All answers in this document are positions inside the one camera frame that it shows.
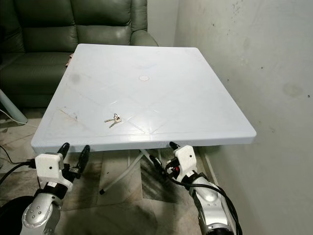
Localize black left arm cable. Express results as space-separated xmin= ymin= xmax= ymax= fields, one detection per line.
xmin=0 ymin=161 xmax=38 ymax=188

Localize thin black floor cable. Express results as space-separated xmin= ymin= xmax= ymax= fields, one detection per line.
xmin=0 ymin=146 xmax=36 ymax=167

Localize black round object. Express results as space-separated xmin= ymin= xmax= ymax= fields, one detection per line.
xmin=0 ymin=196 xmax=36 ymax=235

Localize dark green leather sofa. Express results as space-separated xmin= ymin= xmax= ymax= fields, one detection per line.
xmin=0 ymin=0 xmax=159 ymax=109

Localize white plastic folding table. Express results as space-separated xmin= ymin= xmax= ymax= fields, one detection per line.
xmin=31 ymin=43 xmax=257 ymax=195

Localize silver keys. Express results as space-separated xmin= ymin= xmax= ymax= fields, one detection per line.
xmin=104 ymin=113 xmax=123 ymax=129

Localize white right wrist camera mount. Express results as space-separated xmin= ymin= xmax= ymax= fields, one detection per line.
xmin=173 ymin=145 xmax=199 ymax=181

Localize pale blue furniture leg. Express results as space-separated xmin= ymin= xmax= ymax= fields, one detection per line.
xmin=0 ymin=90 xmax=28 ymax=125

